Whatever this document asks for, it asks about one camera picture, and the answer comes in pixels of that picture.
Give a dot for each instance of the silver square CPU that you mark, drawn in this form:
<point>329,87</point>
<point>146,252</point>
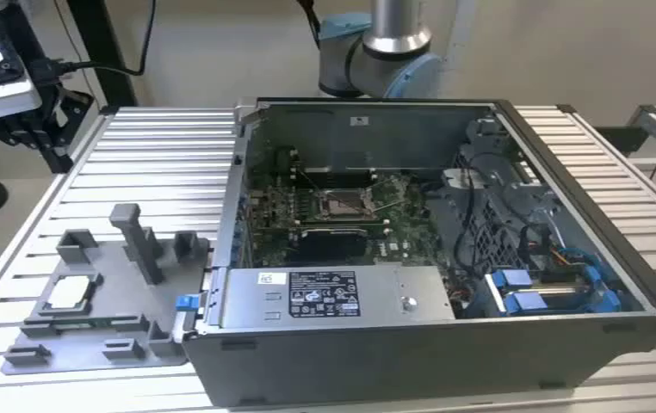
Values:
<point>71,292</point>

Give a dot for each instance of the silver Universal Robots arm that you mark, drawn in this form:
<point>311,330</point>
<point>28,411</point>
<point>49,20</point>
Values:
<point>395,26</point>

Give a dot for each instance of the black RAM slot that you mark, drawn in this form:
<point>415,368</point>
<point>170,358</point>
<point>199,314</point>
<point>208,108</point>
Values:
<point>338,170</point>
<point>338,175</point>

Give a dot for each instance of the CPU socket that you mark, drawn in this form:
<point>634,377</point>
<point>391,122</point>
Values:
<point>341,209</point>

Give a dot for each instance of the thin metal locking lever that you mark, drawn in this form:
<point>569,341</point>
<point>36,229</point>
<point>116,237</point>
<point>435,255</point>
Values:
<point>310,180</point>

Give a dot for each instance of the blue plastic case latch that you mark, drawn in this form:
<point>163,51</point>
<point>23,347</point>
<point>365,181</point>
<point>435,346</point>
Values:
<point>186,302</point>

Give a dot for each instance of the green RAM stick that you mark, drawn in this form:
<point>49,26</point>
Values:
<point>92,322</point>

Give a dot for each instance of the silver power supply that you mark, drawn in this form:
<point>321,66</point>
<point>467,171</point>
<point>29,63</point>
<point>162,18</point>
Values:
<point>247,297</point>

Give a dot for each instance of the grey plastic parts rack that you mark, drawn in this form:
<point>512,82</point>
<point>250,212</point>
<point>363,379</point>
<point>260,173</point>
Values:
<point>108,344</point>

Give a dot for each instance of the black graphics card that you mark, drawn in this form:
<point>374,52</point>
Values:
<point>333,247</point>

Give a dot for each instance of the green motherboard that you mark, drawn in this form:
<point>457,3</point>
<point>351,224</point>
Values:
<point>407,234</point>

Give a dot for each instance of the dark grey PC case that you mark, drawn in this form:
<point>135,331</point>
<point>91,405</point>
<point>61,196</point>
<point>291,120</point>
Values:
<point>362,365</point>

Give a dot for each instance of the grey metal drive cage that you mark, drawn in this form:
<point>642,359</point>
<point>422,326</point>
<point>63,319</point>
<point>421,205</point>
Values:
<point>494,223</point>

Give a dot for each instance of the blue disk carrier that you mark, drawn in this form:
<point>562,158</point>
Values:
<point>525,303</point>
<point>513,277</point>

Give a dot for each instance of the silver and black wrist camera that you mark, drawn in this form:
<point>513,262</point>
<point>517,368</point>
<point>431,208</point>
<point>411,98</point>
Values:
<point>5,96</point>

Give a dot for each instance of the black upright post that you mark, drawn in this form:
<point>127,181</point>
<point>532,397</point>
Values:
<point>103,43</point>

